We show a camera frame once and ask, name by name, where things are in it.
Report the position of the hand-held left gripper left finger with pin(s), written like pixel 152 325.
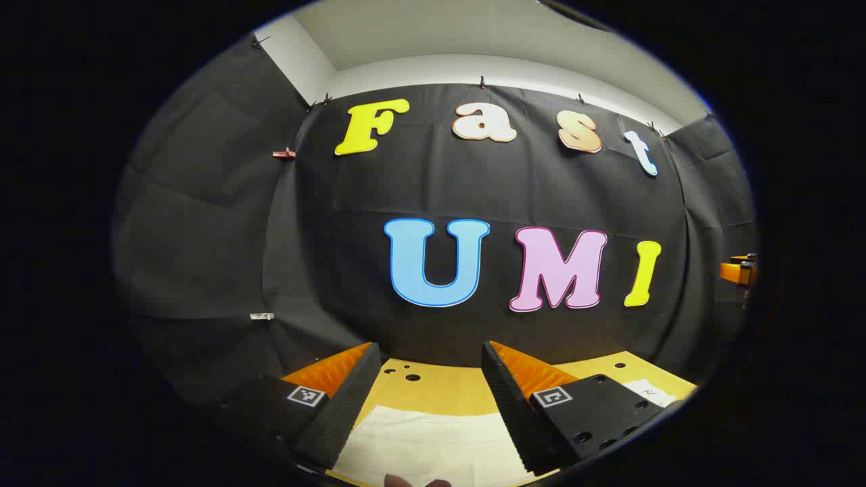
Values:
pixel 342 419

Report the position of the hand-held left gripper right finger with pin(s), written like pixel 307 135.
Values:
pixel 511 406

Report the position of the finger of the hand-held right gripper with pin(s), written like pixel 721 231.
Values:
pixel 734 272

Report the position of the white jeans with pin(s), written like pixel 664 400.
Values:
pixel 433 446

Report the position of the white backdrop clip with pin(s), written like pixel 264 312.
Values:
pixel 262 316

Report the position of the white paper label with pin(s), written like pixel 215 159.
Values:
pixel 649 391

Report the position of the black backdrop cloth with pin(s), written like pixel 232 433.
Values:
pixel 338 203

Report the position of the red backdrop clip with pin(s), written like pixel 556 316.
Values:
pixel 284 154

